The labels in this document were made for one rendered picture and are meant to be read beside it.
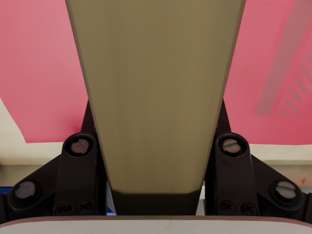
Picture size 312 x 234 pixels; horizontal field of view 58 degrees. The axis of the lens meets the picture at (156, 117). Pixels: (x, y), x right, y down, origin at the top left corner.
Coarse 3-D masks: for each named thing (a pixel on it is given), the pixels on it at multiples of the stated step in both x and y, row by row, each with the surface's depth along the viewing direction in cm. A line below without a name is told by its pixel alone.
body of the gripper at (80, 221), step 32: (0, 224) 7; (32, 224) 7; (64, 224) 7; (96, 224) 7; (128, 224) 7; (160, 224) 7; (192, 224) 7; (224, 224) 7; (256, 224) 7; (288, 224) 7
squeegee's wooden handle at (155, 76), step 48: (96, 0) 4; (144, 0) 4; (192, 0) 4; (240, 0) 4; (96, 48) 5; (144, 48) 5; (192, 48) 5; (96, 96) 6; (144, 96) 5; (192, 96) 5; (144, 144) 6; (192, 144) 6; (144, 192) 8; (192, 192) 8
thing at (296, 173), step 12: (0, 168) 40; (12, 168) 40; (24, 168) 40; (36, 168) 40; (276, 168) 40; (288, 168) 40; (300, 168) 40; (0, 180) 39; (12, 180) 39; (300, 180) 39; (204, 192) 39
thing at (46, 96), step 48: (0, 0) 23; (48, 0) 23; (288, 0) 23; (0, 48) 26; (48, 48) 26; (240, 48) 26; (0, 96) 31; (48, 96) 31; (240, 96) 31; (288, 144) 37
